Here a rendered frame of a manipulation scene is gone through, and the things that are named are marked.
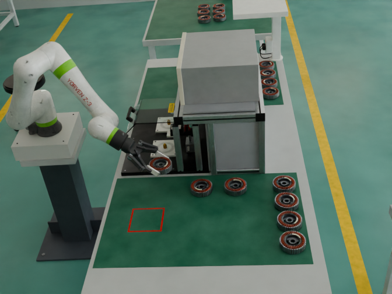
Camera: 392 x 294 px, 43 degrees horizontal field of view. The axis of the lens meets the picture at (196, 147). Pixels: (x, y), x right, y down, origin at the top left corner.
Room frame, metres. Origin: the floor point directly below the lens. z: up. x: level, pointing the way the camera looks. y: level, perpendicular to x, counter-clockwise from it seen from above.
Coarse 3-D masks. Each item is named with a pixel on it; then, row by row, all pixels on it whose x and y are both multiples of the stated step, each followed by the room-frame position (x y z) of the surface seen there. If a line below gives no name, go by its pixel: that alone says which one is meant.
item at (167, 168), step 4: (152, 160) 1.96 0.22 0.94; (156, 160) 1.96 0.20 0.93; (160, 160) 1.97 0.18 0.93; (164, 160) 1.96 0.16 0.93; (168, 160) 1.95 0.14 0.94; (152, 164) 1.93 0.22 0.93; (156, 164) 1.96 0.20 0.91; (160, 164) 1.95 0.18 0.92; (164, 164) 1.95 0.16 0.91; (168, 164) 1.92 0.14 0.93; (156, 168) 1.90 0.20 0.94; (160, 168) 1.90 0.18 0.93; (164, 168) 1.89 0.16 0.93; (168, 168) 1.90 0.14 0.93; (160, 172) 1.88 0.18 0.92; (164, 172) 1.89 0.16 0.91; (168, 172) 1.90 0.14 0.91
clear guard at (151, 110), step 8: (136, 104) 2.35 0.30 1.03; (144, 104) 2.29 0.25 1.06; (152, 104) 2.28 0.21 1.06; (160, 104) 2.27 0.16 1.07; (168, 104) 2.26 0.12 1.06; (136, 112) 2.24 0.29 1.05; (144, 112) 2.21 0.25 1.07; (152, 112) 2.20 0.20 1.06; (160, 112) 2.20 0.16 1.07; (136, 120) 2.14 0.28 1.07; (144, 120) 2.13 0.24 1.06; (152, 120) 2.12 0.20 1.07; (160, 120) 2.12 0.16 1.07; (168, 120) 2.11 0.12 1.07; (128, 128) 2.14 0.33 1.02
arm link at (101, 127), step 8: (96, 120) 2.04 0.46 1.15; (104, 120) 2.05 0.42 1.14; (112, 120) 2.11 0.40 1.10; (88, 128) 2.03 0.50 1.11; (96, 128) 2.01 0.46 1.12; (104, 128) 2.01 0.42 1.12; (112, 128) 2.02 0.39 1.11; (96, 136) 2.00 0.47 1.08; (104, 136) 1.99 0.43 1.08; (112, 136) 1.99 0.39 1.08
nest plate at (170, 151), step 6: (156, 144) 2.32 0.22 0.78; (162, 144) 2.32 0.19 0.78; (168, 144) 2.31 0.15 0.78; (162, 150) 2.25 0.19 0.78; (168, 150) 2.25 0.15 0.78; (174, 150) 2.24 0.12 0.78; (150, 156) 2.21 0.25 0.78; (156, 156) 2.21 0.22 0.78; (168, 156) 2.20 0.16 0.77; (174, 156) 2.20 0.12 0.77
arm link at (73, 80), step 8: (72, 72) 2.25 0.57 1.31; (80, 72) 2.28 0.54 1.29; (64, 80) 2.23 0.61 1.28; (72, 80) 2.23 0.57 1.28; (80, 80) 2.24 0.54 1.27; (72, 88) 2.22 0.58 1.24; (80, 88) 2.21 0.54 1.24; (88, 88) 2.23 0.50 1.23; (80, 96) 2.20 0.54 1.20; (88, 96) 2.20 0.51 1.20; (96, 96) 2.21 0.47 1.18; (88, 104) 2.18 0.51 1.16; (96, 104) 2.18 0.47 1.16; (104, 104) 2.20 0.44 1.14; (96, 112) 2.16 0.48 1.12; (104, 112) 2.16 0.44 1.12; (112, 112) 2.18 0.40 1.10
